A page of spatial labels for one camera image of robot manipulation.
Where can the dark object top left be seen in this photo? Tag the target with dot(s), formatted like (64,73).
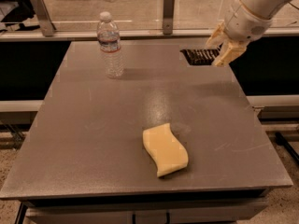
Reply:
(14,12)

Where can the grey table cabinet base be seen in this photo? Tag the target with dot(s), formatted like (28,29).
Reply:
(204,207)

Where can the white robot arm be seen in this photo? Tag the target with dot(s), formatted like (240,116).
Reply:
(266,9)

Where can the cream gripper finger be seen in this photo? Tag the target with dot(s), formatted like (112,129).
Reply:
(218,37)
(230,50)

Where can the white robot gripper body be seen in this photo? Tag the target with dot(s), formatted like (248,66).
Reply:
(245,25)

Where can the yellow wavy sponge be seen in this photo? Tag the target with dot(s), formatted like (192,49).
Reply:
(166,151)

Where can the left metal bracket post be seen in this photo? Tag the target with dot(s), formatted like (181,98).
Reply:
(45,23)

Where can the clear plastic water bottle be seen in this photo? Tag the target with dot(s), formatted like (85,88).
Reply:
(108,36)

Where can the middle metal bracket post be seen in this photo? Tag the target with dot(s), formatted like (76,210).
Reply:
(168,16)

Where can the metal bracket post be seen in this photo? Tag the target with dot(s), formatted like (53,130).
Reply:
(168,16)
(45,23)

